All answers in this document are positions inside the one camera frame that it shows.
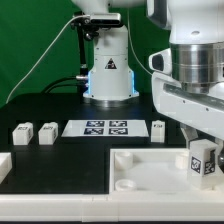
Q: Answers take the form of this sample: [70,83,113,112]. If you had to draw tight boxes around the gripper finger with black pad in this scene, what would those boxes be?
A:
[180,123,198,148]
[215,139,224,174]

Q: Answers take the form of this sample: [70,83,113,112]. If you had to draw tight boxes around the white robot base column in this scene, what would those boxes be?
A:
[83,26,139,107]

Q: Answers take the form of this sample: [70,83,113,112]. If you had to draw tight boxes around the black cables behind base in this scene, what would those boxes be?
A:
[40,76,88,94]

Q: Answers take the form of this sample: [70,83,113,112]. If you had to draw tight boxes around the white sheet with tags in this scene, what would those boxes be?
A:
[62,120,149,137]

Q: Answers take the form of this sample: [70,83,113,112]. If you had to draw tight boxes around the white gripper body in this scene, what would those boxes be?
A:
[149,49,224,140]

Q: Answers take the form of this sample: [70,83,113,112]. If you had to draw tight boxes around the black camera stand pole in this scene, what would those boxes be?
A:
[70,11,98,90]

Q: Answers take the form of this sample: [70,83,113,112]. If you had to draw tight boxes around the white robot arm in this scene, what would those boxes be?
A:
[71,0,224,140]

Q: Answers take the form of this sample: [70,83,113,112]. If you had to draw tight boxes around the white obstacle fence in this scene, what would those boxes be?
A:
[0,152,224,222]

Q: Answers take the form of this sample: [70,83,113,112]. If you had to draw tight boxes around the white square tabletop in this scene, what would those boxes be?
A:
[109,148,224,193]

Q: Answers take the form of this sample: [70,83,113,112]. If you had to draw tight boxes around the silver camera on mount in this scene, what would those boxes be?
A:
[90,13,121,27]

